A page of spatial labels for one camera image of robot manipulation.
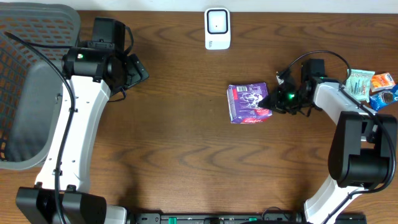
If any red purple pad package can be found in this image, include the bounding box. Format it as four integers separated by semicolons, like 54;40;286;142
226;82;272;124

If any green wipes packet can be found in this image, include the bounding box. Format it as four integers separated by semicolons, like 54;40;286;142
345;69;375;103

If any blue oreo cookie pack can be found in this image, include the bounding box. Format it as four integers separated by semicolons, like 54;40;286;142
369;85;397;111

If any orange tissue packet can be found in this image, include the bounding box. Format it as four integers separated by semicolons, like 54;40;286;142
371;72;396;92

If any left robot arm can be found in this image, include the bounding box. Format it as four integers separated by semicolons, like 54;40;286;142
16;47;149;223

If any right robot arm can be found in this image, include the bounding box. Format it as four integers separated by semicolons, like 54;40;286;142
258;58;397;223

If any grey plastic mesh basket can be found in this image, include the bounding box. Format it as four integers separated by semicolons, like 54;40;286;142
1;2;81;170

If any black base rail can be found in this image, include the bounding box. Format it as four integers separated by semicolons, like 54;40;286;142
134;212;368;224

